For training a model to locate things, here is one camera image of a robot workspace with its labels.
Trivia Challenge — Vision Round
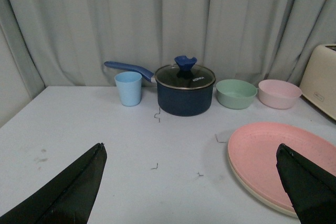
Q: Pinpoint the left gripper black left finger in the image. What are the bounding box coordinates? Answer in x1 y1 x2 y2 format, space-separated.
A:
1 143 107 223

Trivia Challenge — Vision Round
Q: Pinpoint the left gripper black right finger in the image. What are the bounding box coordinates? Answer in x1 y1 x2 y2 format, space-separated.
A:
276 144 335 223

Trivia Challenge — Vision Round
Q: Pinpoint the pink plate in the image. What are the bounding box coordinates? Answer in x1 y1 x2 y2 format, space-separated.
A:
227 122 335 211

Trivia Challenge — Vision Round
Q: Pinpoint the cream plate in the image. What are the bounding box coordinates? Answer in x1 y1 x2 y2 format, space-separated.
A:
228 157 298 219

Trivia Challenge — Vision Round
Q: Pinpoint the pink bowl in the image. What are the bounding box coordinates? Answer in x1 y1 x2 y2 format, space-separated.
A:
258 79 302 110

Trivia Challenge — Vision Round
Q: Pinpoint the cream toaster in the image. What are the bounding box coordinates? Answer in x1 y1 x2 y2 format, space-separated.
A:
300 44 335 120

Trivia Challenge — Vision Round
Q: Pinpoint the green bowl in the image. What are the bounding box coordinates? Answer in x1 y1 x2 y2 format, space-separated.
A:
216 79 258 110

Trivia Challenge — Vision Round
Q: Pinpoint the dark blue pot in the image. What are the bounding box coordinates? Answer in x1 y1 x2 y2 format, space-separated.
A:
104 61 214 116

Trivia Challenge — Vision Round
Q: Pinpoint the glass pot lid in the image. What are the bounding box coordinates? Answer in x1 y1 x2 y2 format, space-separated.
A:
154 56 216 90

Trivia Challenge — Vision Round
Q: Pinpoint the grey curtain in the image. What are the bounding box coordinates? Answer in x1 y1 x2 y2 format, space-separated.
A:
0 0 336 127

